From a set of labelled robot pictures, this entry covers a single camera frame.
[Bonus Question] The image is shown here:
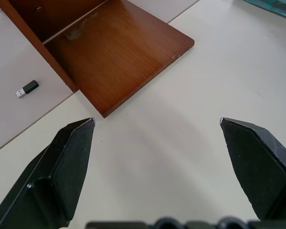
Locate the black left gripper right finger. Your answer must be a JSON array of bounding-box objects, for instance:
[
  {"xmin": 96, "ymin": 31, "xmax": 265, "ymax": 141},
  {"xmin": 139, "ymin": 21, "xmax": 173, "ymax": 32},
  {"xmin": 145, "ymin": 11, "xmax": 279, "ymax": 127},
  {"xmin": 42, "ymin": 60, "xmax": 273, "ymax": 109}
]
[{"xmin": 219, "ymin": 117, "xmax": 286, "ymax": 221}]

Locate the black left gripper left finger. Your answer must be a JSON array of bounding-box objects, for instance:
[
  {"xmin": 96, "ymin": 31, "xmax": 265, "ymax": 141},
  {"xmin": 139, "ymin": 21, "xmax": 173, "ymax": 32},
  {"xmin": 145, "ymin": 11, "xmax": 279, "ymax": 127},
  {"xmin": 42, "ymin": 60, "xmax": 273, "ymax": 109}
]
[{"xmin": 0, "ymin": 117, "xmax": 96, "ymax": 229}]

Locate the brown wooden shelf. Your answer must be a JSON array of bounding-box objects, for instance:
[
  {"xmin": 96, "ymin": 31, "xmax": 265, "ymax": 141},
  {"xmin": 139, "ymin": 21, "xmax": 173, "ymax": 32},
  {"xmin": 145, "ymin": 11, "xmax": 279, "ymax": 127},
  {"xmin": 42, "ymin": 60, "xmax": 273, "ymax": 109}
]
[{"xmin": 0, "ymin": 0, "xmax": 195, "ymax": 119}]

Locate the teal object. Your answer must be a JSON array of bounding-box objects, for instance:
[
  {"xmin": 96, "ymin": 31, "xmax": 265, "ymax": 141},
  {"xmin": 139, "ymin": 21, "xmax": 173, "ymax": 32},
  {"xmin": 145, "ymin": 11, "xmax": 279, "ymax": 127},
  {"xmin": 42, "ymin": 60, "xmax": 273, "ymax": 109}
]
[{"xmin": 243, "ymin": 0, "xmax": 286, "ymax": 18}]

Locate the black USB dongle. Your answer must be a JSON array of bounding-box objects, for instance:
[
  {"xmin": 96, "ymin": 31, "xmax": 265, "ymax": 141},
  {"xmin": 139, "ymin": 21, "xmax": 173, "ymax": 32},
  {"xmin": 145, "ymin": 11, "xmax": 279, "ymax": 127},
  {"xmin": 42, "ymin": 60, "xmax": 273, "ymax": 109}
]
[{"xmin": 16, "ymin": 80, "xmax": 40, "ymax": 99}]

